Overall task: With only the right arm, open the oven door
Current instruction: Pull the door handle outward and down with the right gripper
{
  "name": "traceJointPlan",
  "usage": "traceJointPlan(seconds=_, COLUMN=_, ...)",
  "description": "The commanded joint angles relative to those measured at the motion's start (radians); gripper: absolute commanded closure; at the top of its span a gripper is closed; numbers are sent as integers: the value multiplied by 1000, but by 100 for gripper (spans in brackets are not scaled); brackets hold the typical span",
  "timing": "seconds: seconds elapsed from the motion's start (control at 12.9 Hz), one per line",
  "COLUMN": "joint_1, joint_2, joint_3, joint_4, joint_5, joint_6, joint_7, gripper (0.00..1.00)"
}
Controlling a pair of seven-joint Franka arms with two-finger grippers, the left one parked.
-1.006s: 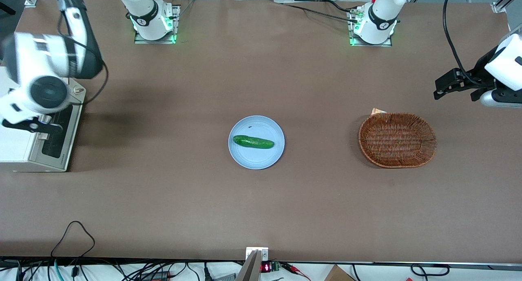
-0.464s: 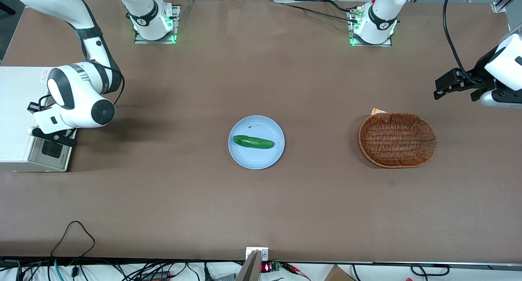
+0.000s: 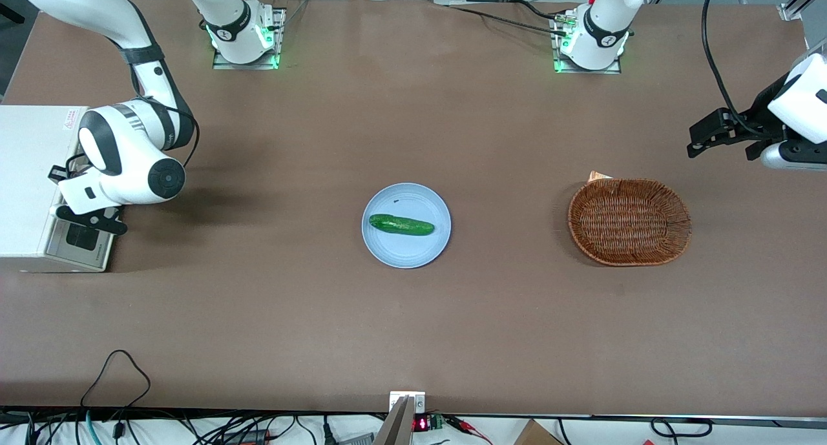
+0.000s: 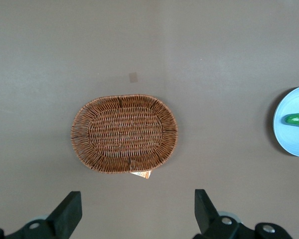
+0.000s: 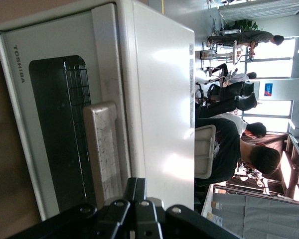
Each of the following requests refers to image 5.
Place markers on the seated person in white shirt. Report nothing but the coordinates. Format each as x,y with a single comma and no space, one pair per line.
256,129

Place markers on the standing person in grey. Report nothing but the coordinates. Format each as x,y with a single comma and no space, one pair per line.
254,37

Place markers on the grey window blinds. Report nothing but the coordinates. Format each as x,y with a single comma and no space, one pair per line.
264,10

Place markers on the black office chair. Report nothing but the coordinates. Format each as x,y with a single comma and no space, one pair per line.
226,89
221,107

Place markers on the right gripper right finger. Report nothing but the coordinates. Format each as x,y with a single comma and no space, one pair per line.
142,189

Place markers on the person in black t-shirt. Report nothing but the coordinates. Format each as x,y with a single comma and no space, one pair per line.
224,149

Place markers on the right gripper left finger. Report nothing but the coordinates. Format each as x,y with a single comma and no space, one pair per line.
130,189

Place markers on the grey partition panel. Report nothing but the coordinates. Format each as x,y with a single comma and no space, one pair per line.
264,219

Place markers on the distant person in white shirt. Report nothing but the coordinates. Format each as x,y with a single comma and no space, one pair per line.
239,77

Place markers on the white board with blue sign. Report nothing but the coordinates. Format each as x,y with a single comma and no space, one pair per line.
284,89

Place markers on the white toaster oven body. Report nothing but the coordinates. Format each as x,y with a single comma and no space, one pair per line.
164,99

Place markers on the white chair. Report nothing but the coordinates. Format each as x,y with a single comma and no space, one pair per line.
201,161

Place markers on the green potted plant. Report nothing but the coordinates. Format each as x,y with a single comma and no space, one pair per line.
241,25

